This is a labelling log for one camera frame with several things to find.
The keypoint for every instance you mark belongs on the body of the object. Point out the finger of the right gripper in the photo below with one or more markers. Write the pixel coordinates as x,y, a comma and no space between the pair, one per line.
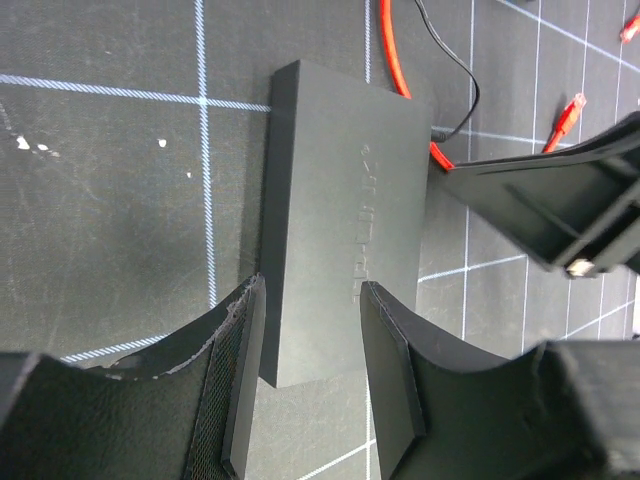
575,209

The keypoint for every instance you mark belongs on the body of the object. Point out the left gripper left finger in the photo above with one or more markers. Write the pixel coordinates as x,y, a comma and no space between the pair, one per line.
181,408

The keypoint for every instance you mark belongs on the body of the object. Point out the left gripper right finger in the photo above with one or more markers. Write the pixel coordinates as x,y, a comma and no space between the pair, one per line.
446,409

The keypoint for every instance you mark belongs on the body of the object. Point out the black network switch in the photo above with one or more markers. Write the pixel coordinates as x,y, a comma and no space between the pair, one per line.
344,202

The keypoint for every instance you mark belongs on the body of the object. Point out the black grid mat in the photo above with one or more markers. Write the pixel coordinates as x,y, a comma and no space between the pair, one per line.
132,136

